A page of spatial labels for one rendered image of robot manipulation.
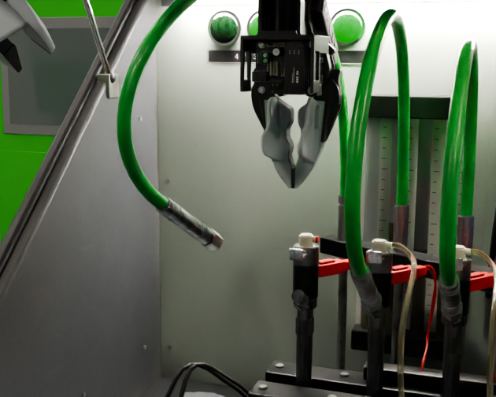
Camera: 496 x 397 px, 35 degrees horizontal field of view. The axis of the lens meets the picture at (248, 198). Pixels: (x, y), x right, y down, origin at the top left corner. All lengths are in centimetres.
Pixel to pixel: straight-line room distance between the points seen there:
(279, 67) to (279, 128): 8
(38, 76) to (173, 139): 259
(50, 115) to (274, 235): 265
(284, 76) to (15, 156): 320
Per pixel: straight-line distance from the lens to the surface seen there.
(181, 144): 119
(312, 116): 77
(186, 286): 124
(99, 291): 108
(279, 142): 79
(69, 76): 367
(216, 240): 84
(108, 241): 109
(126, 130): 74
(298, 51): 72
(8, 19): 68
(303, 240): 85
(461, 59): 74
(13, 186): 390
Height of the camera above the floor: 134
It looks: 10 degrees down
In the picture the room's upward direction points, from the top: straight up
